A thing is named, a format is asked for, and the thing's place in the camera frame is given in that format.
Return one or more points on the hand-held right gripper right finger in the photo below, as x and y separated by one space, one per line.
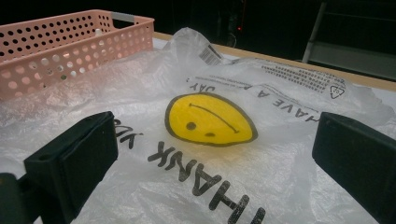
358 152

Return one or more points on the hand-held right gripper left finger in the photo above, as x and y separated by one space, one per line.
77 155

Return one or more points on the pink perforated plastic basket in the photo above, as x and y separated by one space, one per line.
144 21

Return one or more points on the white-legged wooden desk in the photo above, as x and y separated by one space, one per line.
348 59

